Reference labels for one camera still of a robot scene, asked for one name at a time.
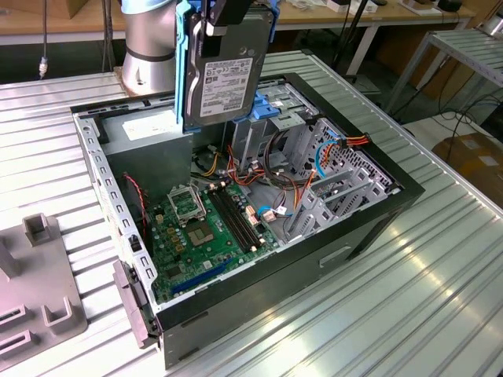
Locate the grey parts rack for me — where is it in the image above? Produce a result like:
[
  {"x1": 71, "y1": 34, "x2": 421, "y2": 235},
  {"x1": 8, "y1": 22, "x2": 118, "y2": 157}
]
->
[{"x1": 0, "y1": 214, "x2": 90, "y2": 362}]

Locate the blue data wire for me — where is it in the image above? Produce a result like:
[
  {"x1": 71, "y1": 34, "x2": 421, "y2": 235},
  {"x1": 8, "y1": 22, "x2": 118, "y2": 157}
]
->
[{"x1": 314, "y1": 130, "x2": 340, "y2": 181}]

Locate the blue plastic drive latch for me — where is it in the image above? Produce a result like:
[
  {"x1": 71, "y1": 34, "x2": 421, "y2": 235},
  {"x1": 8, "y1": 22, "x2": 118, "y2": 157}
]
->
[{"x1": 250, "y1": 92, "x2": 282, "y2": 122}]

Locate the grey perforated disk bay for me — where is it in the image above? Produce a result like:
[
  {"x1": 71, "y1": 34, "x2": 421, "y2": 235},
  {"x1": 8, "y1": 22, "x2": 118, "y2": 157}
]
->
[{"x1": 282, "y1": 117, "x2": 402, "y2": 243}]

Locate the black RAM slot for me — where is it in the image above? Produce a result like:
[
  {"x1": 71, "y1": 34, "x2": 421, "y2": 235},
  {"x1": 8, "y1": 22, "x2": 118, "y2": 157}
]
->
[
  {"x1": 218, "y1": 186, "x2": 263, "y2": 247},
  {"x1": 207, "y1": 188, "x2": 252, "y2": 253}
]

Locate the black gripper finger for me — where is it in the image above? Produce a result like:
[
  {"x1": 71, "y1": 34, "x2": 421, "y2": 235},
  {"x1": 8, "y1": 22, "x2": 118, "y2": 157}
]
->
[{"x1": 200, "y1": 0, "x2": 253, "y2": 59}]

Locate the metal socket cover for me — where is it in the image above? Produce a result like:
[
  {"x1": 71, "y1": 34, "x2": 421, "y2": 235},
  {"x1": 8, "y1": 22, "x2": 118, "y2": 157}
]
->
[{"x1": 167, "y1": 183, "x2": 207, "y2": 228}]

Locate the black open PC case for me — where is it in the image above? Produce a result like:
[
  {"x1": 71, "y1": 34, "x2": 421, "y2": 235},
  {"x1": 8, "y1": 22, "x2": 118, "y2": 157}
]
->
[{"x1": 69, "y1": 71, "x2": 427, "y2": 370}]

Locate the hard disk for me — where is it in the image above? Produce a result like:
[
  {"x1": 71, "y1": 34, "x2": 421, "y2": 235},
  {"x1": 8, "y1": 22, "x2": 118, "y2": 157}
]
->
[{"x1": 174, "y1": 0, "x2": 281, "y2": 134}]

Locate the green motherboard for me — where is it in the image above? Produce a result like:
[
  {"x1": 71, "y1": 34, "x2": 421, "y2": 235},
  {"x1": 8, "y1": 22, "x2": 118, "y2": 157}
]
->
[{"x1": 147, "y1": 182, "x2": 282, "y2": 303}]

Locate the orange yellow wire bundle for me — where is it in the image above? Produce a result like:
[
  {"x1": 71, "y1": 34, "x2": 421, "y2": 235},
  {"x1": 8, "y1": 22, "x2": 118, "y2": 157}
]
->
[{"x1": 190, "y1": 144, "x2": 276, "y2": 190}]

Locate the wooden workbench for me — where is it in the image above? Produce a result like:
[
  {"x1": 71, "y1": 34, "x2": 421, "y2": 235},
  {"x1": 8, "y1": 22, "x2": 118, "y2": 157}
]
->
[{"x1": 0, "y1": 0, "x2": 476, "y2": 75}]

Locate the grey optical drive cage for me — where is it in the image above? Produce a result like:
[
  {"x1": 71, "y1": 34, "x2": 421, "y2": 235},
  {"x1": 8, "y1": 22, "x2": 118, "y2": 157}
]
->
[{"x1": 222, "y1": 80, "x2": 319, "y2": 174}]

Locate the blue expansion slot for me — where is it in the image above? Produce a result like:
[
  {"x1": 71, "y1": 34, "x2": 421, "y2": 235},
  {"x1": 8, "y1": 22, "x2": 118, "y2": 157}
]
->
[{"x1": 169, "y1": 257, "x2": 233, "y2": 295}]

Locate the labelled cardboard box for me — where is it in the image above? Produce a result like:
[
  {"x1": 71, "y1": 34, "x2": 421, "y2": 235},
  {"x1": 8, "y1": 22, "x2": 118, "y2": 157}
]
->
[{"x1": 431, "y1": 132, "x2": 503, "y2": 197}]

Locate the CPU socket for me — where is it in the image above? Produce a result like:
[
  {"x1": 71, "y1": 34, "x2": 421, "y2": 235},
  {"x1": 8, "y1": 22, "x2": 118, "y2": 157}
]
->
[{"x1": 184, "y1": 220, "x2": 218, "y2": 249}]

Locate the blue wire with white plug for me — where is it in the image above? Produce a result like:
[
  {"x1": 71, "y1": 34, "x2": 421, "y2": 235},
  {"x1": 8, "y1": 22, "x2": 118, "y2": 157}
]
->
[{"x1": 259, "y1": 203, "x2": 295, "y2": 224}]

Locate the white power supply label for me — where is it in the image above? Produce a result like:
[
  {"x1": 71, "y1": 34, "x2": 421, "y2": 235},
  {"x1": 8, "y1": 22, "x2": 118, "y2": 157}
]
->
[{"x1": 121, "y1": 116, "x2": 184, "y2": 140}]

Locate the grey power supply unit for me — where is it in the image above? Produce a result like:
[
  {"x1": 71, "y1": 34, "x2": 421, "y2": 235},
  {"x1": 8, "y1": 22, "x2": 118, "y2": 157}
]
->
[{"x1": 100, "y1": 105, "x2": 194, "y2": 201}]

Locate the grey plastic case handle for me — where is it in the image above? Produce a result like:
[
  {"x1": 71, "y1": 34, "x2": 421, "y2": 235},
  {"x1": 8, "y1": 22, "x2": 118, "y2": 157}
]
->
[{"x1": 112, "y1": 258, "x2": 162, "y2": 350}]

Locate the silver metal cylinder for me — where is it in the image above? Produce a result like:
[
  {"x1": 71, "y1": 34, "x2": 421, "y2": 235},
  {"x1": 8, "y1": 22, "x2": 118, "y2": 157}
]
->
[{"x1": 481, "y1": 15, "x2": 503, "y2": 37}]

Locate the plain brown cardboard box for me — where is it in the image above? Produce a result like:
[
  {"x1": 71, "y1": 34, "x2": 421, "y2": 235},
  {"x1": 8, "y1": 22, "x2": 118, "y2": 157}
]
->
[{"x1": 64, "y1": 0, "x2": 123, "y2": 20}]

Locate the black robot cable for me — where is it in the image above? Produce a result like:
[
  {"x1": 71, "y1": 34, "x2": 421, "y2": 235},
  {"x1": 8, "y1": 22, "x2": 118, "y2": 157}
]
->
[{"x1": 38, "y1": 0, "x2": 116, "y2": 82}]

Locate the orange red power wire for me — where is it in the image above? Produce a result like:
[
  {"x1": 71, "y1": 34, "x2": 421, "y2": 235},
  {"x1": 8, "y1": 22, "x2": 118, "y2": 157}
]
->
[{"x1": 292, "y1": 132, "x2": 373, "y2": 215}]

